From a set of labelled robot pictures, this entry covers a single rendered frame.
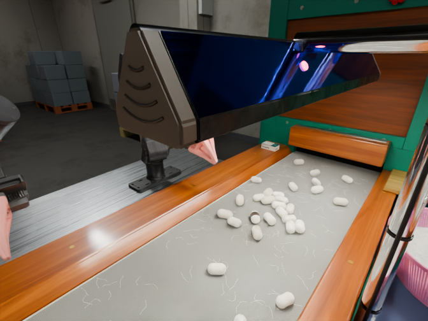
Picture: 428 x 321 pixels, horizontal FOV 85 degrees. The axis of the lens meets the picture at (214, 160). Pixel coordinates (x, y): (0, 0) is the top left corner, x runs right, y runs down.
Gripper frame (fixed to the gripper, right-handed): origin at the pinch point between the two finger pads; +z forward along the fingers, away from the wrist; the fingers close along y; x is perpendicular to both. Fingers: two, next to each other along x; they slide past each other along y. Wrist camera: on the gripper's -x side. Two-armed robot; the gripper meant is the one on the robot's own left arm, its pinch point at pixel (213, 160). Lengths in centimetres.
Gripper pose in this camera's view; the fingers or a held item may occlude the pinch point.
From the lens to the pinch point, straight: 58.6
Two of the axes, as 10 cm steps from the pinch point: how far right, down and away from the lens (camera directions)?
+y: 6.7, -3.0, 6.8
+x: -4.8, 5.2, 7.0
